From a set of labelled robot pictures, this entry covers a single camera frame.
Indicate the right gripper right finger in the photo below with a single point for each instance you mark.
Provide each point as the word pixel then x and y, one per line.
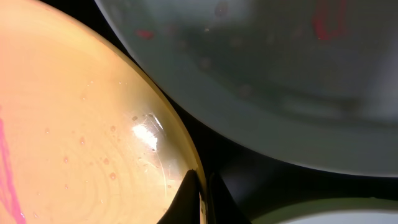
pixel 222 208

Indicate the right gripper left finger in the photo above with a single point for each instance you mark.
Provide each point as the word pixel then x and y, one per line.
pixel 185 207

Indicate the yellow plate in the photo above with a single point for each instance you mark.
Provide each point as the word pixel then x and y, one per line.
pixel 86 136

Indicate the mint plate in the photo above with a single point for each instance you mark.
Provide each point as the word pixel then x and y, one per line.
pixel 334 211

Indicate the green plate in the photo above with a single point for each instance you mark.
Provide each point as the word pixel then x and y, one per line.
pixel 309 82

